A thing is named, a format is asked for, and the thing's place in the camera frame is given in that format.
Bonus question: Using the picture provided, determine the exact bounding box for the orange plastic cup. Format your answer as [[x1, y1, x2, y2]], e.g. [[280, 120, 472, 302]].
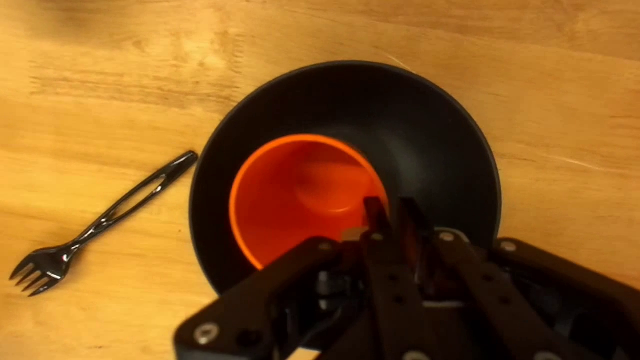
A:
[[228, 132, 390, 272]]

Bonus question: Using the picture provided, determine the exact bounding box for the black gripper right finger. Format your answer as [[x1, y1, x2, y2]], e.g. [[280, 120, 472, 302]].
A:
[[398, 196, 640, 360]]

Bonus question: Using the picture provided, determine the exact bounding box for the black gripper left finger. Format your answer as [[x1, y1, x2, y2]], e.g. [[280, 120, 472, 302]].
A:
[[172, 196, 428, 360]]

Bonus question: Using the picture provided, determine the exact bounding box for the black bowl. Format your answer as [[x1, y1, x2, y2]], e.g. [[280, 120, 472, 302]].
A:
[[187, 58, 504, 297]]

